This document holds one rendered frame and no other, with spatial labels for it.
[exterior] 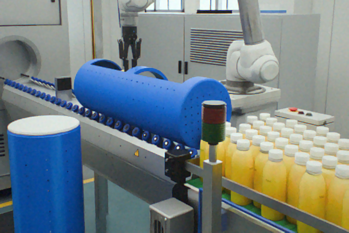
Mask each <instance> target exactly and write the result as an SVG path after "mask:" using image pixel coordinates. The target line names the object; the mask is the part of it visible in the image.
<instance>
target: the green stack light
mask: <svg viewBox="0 0 349 233"><path fill-rule="evenodd" d="M201 123H202V124H201V140H203V141H205V142H212V143H217V142H223V141H225V134H226V122H224V123H220V124H210V123H204V122H201Z"/></svg>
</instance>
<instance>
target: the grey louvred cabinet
mask: <svg viewBox="0 0 349 233"><path fill-rule="evenodd" d="M320 16H321V14H279V15H261V19H262V26H263V34H264V39H265V40H266V41H267V42H269V43H270V44H271V47H272V50H273V52H274V54H275V57H276V58H277V60H278V63H279V73H278V75H277V77H276V78H275V79H274V80H273V81H270V82H267V83H254V84H257V85H262V86H265V87H270V88H276V89H280V99H279V101H278V102H276V106H274V107H270V118H275V110H280V109H285V108H289V107H295V108H298V109H301V110H306V111H312V112H313V111H314V95H315V80H316V63H317V55H318V39H319V30H320ZM136 26H137V33H136V34H137V37H138V38H141V39H142V41H141V57H140V58H139V59H137V66H136V67H149V68H154V69H157V70H159V71H161V72H162V73H163V74H164V75H165V76H166V78H167V80H169V81H172V82H177V83H183V82H185V81H186V80H188V79H190V78H193V77H206V78H210V79H215V80H217V81H221V80H226V56H227V53H228V50H229V47H230V45H231V43H233V42H234V41H236V40H243V33H242V27H241V22H240V16H239V14H185V13H138V25H136Z"/></svg>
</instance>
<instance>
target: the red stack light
mask: <svg viewBox="0 0 349 233"><path fill-rule="evenodd" d="M201 121H202V122H204V123H210V124H220V123H224V122H226V107H224V108H222V109H208V108H205V107H203V106H202V119H201Z"/></svg>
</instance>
